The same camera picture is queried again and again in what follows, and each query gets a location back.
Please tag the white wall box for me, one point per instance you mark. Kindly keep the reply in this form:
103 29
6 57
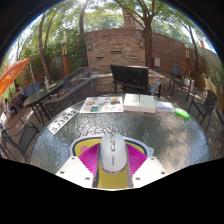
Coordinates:
156 61

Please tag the printed sticker sheet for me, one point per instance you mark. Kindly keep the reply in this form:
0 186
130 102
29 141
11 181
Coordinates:
101 104

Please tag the black slatted chair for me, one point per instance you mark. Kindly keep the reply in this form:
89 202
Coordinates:
130 76

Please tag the blue chair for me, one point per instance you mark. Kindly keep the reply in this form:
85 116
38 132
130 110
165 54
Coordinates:
32 88

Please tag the yellow duck-shaped mouse pad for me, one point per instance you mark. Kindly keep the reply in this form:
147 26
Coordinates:
111 181

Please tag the dark patio table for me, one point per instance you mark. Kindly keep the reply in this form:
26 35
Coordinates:
41 93

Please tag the dark wicker chair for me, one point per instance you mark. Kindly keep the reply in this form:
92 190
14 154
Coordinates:
73 95
76 75

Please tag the orange parasol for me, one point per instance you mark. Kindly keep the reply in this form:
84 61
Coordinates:
13 73

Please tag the person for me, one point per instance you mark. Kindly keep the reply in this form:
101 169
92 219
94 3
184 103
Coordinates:
19 90

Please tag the thin white booklet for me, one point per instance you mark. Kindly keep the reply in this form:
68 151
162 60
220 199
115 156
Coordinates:
164 106

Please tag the white flat box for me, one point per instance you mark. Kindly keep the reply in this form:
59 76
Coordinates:
147 103
131 102

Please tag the white computer mouse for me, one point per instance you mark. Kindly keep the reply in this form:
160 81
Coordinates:
113 153

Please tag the black wall lamp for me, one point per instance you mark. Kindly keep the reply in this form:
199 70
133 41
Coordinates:
141 43
89 46

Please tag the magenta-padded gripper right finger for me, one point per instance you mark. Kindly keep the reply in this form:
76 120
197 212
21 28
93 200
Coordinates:
150 170

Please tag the white number plate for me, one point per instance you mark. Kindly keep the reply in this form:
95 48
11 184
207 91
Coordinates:
61 121

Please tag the black metal mesh chair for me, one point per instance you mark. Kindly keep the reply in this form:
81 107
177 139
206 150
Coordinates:
204 106
25 133

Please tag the dark slatted garden chair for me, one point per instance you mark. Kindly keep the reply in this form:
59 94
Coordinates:
178 71

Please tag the clear bottle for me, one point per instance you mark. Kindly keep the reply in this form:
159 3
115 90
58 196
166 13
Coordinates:
46 81

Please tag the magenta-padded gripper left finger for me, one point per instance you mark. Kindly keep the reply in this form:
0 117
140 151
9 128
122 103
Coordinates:
75 170

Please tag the green marker pen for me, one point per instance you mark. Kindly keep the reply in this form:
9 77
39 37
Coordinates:
182 113

